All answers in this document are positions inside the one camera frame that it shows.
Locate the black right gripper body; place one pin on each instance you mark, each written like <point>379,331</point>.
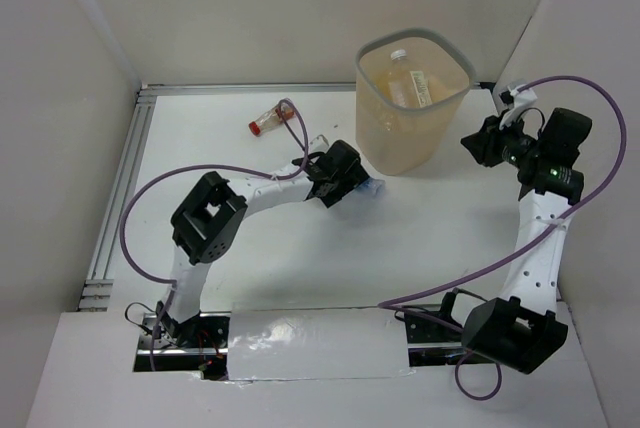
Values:
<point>509,144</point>

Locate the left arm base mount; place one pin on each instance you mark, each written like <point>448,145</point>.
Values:
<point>202,349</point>

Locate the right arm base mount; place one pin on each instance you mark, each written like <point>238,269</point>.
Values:
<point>430,343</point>

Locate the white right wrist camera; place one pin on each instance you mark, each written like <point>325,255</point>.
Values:
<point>516,98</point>

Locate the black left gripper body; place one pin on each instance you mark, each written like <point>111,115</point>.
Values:
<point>348,180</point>

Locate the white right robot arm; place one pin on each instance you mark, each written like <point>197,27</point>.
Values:
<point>519,328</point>

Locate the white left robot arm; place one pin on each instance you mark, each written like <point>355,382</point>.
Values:
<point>207,221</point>

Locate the beige ribbed plastic bin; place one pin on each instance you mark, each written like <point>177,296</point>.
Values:
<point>394,139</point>

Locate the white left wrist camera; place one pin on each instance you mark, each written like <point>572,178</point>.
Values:
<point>318,144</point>

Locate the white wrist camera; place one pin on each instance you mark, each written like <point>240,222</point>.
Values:
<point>516,98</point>
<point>318,144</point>

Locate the blue label plastic bottle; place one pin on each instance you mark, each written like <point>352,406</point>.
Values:
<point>371,187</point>

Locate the white label clear bottle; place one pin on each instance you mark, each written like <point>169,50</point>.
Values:
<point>405,83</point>

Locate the red cap small bottle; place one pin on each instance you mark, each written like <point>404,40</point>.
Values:
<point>273,118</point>

